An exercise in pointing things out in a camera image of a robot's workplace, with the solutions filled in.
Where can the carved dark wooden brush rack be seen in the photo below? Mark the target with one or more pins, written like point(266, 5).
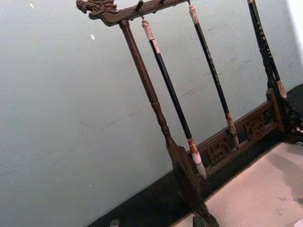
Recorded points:
point(139, 63)

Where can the plain pale wall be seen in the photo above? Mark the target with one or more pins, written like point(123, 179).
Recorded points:
point(59, 94)

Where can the pale felt mat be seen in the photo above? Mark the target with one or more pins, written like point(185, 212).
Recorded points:
point(248, 189)

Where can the black brush with thick tip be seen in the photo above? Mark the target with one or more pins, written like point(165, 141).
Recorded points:
point(170, 87)

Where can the black table cloth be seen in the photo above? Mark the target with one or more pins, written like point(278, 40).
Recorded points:
point(146, 205)

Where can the black brush with gold marks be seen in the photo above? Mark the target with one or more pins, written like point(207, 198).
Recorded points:
point(265, 45)

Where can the black brush with slim tip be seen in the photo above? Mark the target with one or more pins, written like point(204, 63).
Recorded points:
point(211, 63)

